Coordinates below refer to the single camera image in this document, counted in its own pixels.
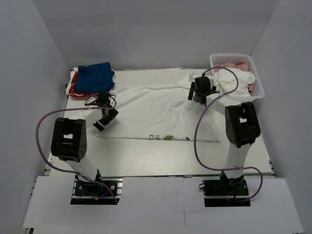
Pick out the pink garment in basket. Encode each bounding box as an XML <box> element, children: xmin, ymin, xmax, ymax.
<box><xmin>214</xmin><ymin>60</ymin><xmax>254</xmax><ymax>95</ymax></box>

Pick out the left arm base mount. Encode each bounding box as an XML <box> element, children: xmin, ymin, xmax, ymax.
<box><xmin>70</xmin><ymin>178</ymin><xmax>122</xmax><ymax>205</ymax></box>

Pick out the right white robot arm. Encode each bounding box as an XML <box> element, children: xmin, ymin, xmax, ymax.
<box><xmin>188</xmin><ymin>76</ymin><xmax>261</xmax><ymax>195</ymax></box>

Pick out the white crumpled shirt in basket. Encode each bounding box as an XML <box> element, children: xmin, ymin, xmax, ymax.
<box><xmin>214</xmin><ymin>68</ymin><xmax>255</xmax><ymax>97</ymax></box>

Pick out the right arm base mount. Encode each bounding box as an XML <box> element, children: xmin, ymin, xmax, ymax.
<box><xmin>198</xmin><ymin>179</ymin><xmax>251</xmax><ymax>208</ymax></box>

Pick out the white printed t-shirt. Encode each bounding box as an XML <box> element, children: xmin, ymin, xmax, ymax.
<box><xmin>97</xmin><ymin>72</ymin><xmax>225</xmax><ymax>143</ymax></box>

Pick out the white plastic basket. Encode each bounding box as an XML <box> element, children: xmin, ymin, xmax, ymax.
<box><xmin>210</xmin><ymin>54</ymin><xmax>264</xmax><ymax>102</ymax></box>

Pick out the blue t-shirt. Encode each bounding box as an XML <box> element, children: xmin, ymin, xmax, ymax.
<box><xmin>74</xmin><ymin>62</ymin><xmax>115</xmax><ymax>95</ymax></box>

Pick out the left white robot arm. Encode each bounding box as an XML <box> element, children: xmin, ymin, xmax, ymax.
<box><xmin>51</xmin><ymin>92</ymin><xmax>118</xmax><ymax>195</ymax></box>

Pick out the red and white folded shirt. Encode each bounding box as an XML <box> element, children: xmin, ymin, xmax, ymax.
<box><xmin>64</xmin><ymin>68</ymin><xmax>110</xmax><ymax>98</ymax></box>

